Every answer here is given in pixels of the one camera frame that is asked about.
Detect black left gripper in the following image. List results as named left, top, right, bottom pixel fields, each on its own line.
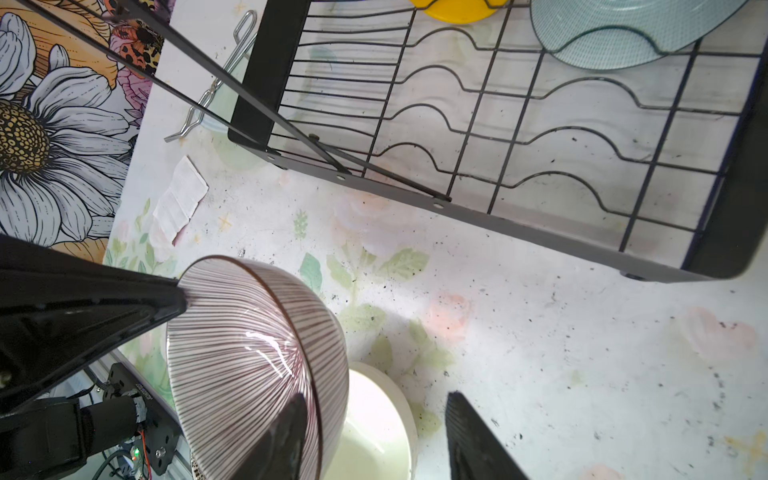
left=1, top=235, right=187, bottom=414

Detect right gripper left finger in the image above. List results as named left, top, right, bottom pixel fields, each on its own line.
left=231, top=393, right=308, bottom=480

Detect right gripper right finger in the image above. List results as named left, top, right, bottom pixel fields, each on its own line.
left=445, top=391, right=528, bottom=480

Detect cream white bowl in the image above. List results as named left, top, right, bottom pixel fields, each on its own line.
left=323, top=362, right=418, bottom=480

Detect pink striped bowl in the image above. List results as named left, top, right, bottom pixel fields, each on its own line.
left=166, top=256, right=349, bottom=479

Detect light green bowl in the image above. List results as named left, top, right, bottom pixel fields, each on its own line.
left=530, top=0, right=745, bottom=71

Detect yellow bowl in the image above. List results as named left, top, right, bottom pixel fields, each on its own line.
left=411, top=0, right=509, bottom=25

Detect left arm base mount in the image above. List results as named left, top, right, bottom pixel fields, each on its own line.
left=108, top=362, right=182, bottom=479

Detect black wire dish rack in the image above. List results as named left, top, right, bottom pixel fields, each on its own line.
left=17, top=0, right=768, bottom=284

